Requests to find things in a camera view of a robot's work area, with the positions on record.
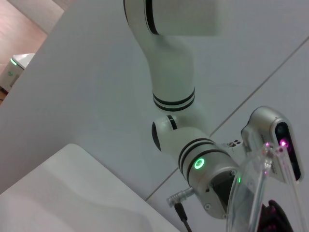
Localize clear white glasses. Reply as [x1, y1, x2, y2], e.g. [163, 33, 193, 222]
[225, 142, 301, 232]

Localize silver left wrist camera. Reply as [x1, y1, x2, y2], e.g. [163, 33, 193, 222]
[241, 105, 304, 185]

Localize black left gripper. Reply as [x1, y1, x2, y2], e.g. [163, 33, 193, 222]
[209, 170, 294, 232]

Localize white device with green light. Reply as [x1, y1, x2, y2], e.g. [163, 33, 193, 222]
[0, 53, 34, 94]

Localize left arm cable with plug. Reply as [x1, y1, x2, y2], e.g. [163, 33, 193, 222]
[166, 188, 194, 232]

